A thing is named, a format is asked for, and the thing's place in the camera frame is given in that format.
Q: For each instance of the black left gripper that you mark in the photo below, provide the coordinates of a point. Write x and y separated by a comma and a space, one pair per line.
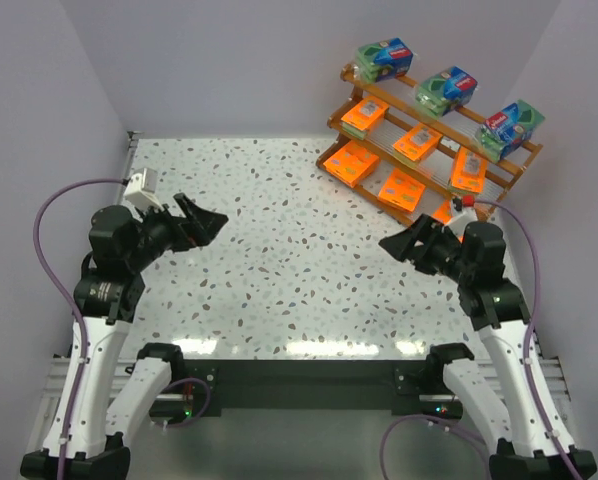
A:
183, 226

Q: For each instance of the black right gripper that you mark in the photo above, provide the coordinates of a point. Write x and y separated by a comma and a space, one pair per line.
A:
426, 245

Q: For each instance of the orange sponge box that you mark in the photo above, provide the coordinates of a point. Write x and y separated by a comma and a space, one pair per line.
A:
468, 173
417, 144
364, 117
443, 213

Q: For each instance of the green sponge pack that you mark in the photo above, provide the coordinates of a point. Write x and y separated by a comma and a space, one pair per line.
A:
507, 129

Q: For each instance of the blue sponge pack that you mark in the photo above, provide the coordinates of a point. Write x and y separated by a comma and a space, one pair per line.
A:
383, 60
444, 92

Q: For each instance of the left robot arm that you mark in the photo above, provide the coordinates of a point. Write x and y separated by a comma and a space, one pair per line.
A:
92, 431

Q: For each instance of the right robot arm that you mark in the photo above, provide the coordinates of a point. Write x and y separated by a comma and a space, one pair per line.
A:
521, 428

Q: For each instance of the wooden shelf rack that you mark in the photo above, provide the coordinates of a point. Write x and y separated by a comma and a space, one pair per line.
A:
458, 129

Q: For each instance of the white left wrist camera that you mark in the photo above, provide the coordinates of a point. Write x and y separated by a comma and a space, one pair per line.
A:
140, 190

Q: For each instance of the black table base frame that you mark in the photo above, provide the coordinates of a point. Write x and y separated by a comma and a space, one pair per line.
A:
401, 387

